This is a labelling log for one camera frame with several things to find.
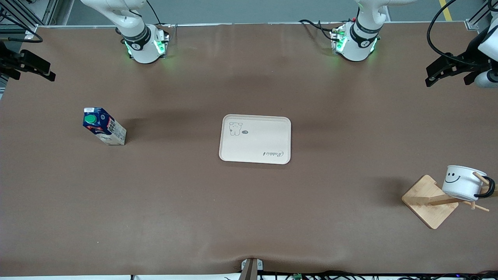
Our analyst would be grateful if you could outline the aluminium frame profile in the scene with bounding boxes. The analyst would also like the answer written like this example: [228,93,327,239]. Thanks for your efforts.
[465,0,498,31]
[0,0,60,36]

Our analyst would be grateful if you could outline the black base cable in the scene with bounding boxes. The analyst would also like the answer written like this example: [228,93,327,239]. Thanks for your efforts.
[146,0,172,28]
[298,19,340,44]

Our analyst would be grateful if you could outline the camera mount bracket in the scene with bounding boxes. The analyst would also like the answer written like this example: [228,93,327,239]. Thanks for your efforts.
[240,258,264,280]

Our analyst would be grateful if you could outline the white smiley mug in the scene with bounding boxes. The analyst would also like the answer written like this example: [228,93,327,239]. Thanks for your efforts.
[442,165,496,202]

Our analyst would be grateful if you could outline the black right base cable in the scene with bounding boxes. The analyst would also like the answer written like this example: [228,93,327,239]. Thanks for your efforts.
[146,0,172,28]

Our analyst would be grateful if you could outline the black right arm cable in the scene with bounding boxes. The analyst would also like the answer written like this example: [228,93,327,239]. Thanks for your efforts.
[0,28,44,43]

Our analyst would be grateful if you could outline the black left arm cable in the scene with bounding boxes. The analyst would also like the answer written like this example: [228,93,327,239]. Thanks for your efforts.
[426,0,485,67]

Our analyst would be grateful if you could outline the black left base cable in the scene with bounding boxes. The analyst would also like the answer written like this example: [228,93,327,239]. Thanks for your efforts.
[298,19,340,44]

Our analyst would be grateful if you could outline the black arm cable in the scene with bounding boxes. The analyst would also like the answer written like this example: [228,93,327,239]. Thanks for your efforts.
[0,28,44,43]
[426,0,485,67]

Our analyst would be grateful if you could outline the beige plastic tray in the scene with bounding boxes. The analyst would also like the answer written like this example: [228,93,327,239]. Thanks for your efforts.
[219,114,291,165]

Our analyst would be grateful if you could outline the wooden cup rack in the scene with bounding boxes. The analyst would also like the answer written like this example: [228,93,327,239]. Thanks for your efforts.
[402,171,498,230]

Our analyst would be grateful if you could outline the blue milk carton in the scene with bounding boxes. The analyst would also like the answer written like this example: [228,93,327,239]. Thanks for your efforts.
[82,107,127,146]

